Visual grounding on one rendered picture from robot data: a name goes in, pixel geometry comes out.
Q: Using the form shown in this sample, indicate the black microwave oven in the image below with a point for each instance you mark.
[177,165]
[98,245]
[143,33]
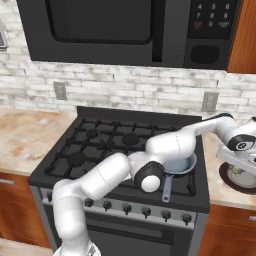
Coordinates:
[106,30]

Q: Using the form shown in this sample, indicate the black gas stove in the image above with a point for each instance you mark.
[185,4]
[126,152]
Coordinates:
[100,140]

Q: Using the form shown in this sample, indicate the grey wall fitting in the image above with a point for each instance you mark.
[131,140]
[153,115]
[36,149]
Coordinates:
[2,36]

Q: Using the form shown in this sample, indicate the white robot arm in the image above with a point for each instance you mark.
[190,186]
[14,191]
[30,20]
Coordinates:
[100,178]

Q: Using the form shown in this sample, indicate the wooden wall cupboard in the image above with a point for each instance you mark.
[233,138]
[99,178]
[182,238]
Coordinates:
[245,36]

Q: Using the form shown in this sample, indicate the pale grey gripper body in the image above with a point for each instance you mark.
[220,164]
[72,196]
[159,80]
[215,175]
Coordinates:
[235,157]

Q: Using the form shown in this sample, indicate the wooden drawer front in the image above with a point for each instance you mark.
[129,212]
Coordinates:
[230,216]
[16,191]

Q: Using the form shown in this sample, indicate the grey frying pan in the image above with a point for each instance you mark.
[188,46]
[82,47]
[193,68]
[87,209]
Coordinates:
[181,166]

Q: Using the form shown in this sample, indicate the black stove knob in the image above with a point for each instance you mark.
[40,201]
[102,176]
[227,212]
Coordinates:
[127,209]
[166,215]
[49,196]
[186,218]
[88,202]
[107,205]
[146,212]

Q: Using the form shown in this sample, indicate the black oven door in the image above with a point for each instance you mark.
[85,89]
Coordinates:
[140,245]

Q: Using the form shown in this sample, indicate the wooden cupboard door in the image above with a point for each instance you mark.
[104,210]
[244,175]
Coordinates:
[226,243]
[23,223]

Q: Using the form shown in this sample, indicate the grey wall socket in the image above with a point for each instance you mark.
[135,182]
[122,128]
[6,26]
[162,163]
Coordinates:
[60,90]
[210,102]

